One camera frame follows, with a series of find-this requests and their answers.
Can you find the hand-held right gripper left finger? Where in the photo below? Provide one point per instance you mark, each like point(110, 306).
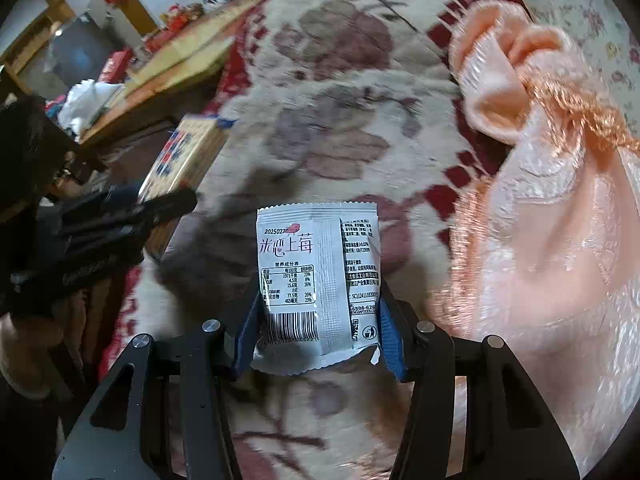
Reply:
point(245, 340)

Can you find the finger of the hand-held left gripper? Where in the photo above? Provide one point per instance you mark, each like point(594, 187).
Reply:
point(165, 205)
point(117, 194)

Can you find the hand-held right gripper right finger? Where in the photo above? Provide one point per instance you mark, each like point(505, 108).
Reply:
point(392, 340)

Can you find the beige biscuit packet blue print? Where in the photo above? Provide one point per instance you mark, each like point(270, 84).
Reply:
point(190, 155)

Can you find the white snack packet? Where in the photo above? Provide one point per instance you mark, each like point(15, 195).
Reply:
point(310, 270)

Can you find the person's left forearm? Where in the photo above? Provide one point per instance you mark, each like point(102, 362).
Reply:
point(20, 355)

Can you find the white plastic bag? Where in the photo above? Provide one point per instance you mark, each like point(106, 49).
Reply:
point(87, 105)

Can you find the red box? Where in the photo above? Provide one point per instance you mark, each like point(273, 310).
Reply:
point(115, 66)

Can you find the grey refrigerator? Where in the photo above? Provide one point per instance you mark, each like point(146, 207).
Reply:
point(75, 55)

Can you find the long wooden table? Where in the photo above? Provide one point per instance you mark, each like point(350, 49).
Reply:
point(190, 50)

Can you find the peach fringed satin quilt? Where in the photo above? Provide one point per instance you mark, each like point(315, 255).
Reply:
point(550, 260)

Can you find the plush toys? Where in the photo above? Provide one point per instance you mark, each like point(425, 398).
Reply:
point(182, 16)

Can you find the floral fleece blanket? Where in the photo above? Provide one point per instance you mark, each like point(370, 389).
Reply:
point(340, 110)

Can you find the rose print bed sheet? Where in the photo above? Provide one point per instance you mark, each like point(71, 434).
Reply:
point(590, 25)

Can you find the wooden wall shelf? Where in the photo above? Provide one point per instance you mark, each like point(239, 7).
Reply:
point(30, 30)

